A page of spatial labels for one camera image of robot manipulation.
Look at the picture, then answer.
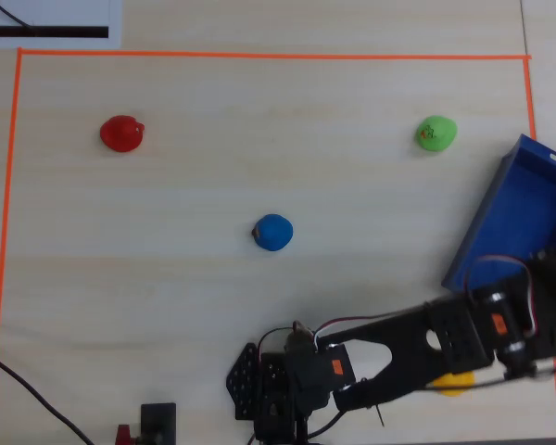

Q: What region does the blue ball toy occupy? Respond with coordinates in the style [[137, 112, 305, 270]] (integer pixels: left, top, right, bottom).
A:
[[251, 213, 294, 252]]

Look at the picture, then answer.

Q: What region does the yellow rubber duck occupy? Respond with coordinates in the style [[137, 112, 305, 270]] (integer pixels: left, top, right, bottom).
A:
[[433, 370, 476, 398]]

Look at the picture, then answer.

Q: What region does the white paper with black bar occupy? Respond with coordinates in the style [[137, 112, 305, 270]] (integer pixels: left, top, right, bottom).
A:
[[0, 0, 122, 49]]

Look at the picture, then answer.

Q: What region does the black table clamp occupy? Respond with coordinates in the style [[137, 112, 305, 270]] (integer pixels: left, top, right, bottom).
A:
[[140, 402, 177, 445]]

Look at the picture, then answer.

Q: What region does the red ball toy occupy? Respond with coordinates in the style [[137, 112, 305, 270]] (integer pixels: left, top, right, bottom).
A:
[[99, 115, 147, 153]]

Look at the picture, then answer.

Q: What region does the thin black cable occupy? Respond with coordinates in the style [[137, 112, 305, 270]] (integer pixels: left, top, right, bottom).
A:
[[0, 0, 36, 33]]

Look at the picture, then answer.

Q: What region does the thick black cable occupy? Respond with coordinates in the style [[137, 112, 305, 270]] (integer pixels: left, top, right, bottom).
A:
[[0, 348, 95, 445]]

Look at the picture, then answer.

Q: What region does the blue plastic box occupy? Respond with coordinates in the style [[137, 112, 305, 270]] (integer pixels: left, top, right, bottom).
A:
[[441, 133, 556, 293]]

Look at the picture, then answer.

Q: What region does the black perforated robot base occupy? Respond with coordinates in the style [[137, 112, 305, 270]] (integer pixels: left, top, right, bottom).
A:
[[225, 341, 307, 445]]

